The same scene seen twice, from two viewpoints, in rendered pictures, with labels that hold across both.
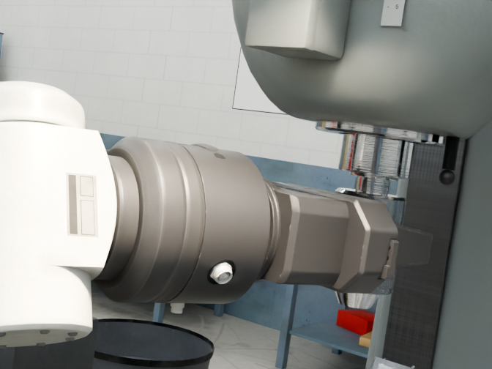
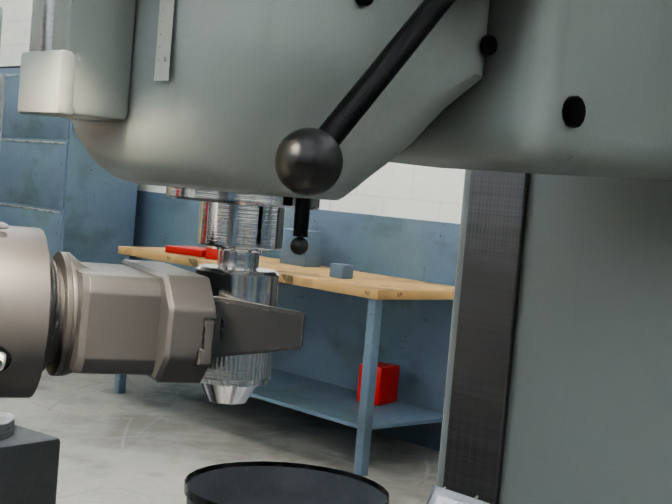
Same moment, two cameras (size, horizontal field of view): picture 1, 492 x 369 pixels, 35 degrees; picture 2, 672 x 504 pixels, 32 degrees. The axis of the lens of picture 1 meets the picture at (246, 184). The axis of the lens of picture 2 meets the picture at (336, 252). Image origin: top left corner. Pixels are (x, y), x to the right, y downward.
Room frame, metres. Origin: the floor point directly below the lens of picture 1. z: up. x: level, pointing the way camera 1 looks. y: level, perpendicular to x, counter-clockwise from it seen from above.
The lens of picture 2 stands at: (-0.11, -0.24, 1.32)
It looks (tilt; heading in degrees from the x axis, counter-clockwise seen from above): 3 degrees down; 10
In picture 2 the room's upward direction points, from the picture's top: 5 degrees clockwise
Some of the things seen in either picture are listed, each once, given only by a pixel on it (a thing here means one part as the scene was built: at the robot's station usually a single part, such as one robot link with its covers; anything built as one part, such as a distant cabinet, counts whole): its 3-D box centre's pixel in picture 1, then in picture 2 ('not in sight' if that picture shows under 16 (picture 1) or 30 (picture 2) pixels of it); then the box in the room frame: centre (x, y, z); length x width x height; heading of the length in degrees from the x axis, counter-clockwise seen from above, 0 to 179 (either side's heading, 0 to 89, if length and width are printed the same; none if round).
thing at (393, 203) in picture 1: (370, 200); (236, 276); (0.51, -0.08, 1.26); 0.05 x 0.05 x 0.01
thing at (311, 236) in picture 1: (250, 233); (69, 318); (0.46, -0.01, 1.24); 0.13 x 0.12 x 0.10; 35
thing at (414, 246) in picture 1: (397, 246); (251, 329); (0.49, -0.10, 1.24); 0.06 x 0.02 x 0.03; 125
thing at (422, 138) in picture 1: (380, 132); (243, 196); (0.51, -0.08, 1.31); 0.09 x 0.09 x 0.01
